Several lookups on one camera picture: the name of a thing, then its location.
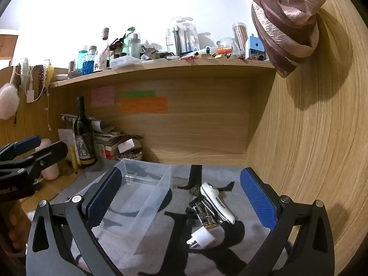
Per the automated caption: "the clear plastic container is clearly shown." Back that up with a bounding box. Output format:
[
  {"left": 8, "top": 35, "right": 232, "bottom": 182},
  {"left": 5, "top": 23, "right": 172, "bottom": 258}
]
[{"left": 70, "top": 159, "right": 172, "bottom": 255}]

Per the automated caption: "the small cardboard box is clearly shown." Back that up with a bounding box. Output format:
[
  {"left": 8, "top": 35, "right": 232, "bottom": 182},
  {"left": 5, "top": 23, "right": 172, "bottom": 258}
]
[{"left": 117, "top": 138, "right": 142, "bottom": 154}]

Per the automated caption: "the lace ribbon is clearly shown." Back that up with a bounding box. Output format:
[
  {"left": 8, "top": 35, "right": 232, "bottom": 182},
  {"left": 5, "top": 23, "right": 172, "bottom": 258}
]
[{"left": 32, "top": 63, "right": 48, "bottom": 101}]

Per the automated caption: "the white plug adapter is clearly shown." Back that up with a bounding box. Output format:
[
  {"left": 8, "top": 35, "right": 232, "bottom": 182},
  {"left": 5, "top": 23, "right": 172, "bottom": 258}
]
[{"left": 186, "top": 227, "right": 217, "bottom": 249}]

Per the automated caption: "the brown pink scarf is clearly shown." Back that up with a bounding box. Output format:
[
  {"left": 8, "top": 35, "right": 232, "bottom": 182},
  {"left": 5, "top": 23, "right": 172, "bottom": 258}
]
[{"left": 224, "top": 0, "right": 331, "bottom": 78}]

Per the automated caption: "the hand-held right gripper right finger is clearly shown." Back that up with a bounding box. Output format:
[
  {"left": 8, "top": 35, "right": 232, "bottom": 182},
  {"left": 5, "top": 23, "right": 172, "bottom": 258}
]
[{"left": 239, "top": 167, "right": 335, "bottom": 276}]

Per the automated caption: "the rolled magazine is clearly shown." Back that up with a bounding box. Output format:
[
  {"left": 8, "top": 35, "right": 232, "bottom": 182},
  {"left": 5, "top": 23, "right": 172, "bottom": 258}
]
[{"left": 60, "top": 114, "right": 101, "bottom": 133}]

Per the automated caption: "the green capped bottle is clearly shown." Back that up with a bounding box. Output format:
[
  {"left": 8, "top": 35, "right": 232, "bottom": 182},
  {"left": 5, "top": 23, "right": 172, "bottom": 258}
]
[{"left": 124, "top": 27, "right": 141, "bottom": 58}]

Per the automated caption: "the bottle with blue liquid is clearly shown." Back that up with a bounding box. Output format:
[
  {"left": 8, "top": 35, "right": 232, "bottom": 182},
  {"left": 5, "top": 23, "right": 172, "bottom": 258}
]
[{"left": 83, "top": 46, "right": 97, "bottom": 74}]

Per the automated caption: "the orange sticky note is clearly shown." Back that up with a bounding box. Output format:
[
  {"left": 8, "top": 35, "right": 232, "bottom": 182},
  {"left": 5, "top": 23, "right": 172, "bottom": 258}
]
[{"left": 120, "top": 97, "right": 168, "bottom": 113}]

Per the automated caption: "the person's left hand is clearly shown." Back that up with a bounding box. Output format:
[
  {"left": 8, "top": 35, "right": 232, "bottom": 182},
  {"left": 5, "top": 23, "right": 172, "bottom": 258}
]
[{"left": 6, "top": 201, "right": 32, "bottom": 253}]

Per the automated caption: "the white plastic tray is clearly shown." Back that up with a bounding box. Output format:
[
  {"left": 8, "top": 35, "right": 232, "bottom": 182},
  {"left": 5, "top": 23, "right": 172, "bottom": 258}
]
[{"left": 110, "top": 56, "right": 142, "bottom": 69}]

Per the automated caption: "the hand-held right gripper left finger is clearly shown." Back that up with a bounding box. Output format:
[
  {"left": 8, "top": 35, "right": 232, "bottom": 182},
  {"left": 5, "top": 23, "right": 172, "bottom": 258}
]
[{"left": 26, "top": 167, "right": 124, "bottom": 276}]

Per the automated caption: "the cream cylinder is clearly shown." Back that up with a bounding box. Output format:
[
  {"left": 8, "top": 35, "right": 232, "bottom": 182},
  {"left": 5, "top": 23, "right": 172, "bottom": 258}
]
[{"left": 36, "top": 138, "right": 60, "bottom": 180}]

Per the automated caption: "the wide glass jar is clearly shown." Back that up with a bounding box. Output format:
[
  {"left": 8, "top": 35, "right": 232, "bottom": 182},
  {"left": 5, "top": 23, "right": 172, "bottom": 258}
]
[{"left": 216, "top": 38, "right": 240, "bottom": 58}]

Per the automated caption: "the grey mat with black letters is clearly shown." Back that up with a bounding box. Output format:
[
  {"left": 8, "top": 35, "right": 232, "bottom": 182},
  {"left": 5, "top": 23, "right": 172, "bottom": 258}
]
[{"left": 27, "top": 161, "right": 288, "bottom": 276}]

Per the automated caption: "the white fluffy pompom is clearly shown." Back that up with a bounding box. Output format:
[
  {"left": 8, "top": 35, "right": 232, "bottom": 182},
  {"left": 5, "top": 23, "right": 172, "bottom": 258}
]
[{"left": 0, "top": 83, "right": 20, "bottom": 120}]

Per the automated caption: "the dark wine bottle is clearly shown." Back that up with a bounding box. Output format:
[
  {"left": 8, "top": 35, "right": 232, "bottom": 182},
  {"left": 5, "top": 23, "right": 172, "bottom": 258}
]
[{"left": 73, "top": 96, "right": 97, "bottom": 169}]

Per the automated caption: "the stack of books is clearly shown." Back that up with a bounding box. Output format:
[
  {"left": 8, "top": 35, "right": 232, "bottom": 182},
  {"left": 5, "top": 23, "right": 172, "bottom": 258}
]
[{"left": 90, "top": 118, "right": 143, "bottom": 160}]

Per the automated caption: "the black gold metal object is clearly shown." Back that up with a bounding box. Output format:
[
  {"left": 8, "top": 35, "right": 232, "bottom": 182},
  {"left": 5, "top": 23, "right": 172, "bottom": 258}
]
[{"left": 199, "top": 216, "right": 217, "bottom": 229}]

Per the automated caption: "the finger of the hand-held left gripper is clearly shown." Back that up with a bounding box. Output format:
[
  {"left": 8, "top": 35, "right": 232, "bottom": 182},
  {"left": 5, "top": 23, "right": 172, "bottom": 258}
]
[
  {"left": 20, "top": 141, "right": 69, "bottom": 179},
  {"left": 0, "top": 136, "right": 42, "bottom": 161}
]

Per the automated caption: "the bowl of small bits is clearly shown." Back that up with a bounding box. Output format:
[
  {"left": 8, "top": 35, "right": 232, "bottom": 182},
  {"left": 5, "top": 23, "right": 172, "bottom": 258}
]
[{"left": 116, "top": 149, "right": 143, "bottom": 161}]

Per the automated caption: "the tall clear jar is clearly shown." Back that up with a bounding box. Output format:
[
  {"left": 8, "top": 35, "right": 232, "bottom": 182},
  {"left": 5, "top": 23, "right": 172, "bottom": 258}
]
[{"left": 232, "top": 22, "right": 249, "bottom": 58}]

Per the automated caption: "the white paper note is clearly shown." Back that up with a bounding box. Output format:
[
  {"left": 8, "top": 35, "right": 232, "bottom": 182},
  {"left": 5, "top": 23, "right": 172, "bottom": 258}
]
[{"left": 57, "top": 129, "right": 76, "bottom": 153}]

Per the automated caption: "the white tube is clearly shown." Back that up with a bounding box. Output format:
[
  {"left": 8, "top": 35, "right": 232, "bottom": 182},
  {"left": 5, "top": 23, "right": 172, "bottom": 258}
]
[{"left": 181, "top": 47, "right": 217, "bottom": 58}]

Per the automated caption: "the pink sticky note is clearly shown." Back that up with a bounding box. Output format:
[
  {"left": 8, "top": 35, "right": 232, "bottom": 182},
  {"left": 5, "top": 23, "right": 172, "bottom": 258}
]
[{"left": 91, "top": 87, "right": 115, "bottom": 106}]

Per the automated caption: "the wooden cabinet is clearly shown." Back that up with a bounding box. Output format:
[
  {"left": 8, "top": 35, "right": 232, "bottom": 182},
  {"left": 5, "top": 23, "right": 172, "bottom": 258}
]
[{"left": 0, "top": 34, "right": 19, "bottom": 60}]

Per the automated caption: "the teal bottle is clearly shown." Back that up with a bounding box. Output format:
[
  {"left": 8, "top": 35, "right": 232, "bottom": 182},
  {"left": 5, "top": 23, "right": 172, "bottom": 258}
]
[{"left": 78, "top": 50, "right": 87, "bottom": 75}]

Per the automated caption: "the white printed mug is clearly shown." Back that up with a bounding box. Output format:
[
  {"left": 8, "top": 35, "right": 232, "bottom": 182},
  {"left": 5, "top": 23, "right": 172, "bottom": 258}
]
[{"left": 93, "top": 54, "right": 109, "bottom": 72}]

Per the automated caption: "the wooden shelf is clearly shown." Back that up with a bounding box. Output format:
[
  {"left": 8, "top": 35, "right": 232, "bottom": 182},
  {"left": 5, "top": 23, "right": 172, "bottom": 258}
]
[{"left": 49, "top": 59, "right": 276, "bottom": 88}]

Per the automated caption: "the blue box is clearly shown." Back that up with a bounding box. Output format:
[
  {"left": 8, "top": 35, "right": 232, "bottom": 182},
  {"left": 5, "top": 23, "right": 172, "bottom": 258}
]
[{"left": 248, "top": 34, "right": 266, "bottom": 61}]

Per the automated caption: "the clear acrylic package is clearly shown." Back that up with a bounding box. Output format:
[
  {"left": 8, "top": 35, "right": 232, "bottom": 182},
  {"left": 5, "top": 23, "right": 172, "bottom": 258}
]
[{"left": 166, "top": 17, "right": 200, "bottom": 56}]

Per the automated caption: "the green sticky note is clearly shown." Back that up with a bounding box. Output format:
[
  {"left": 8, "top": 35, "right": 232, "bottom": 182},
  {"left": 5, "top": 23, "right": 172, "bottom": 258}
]
[{"left": 121, "top": 91, "right": 156, "bottom": 98}]

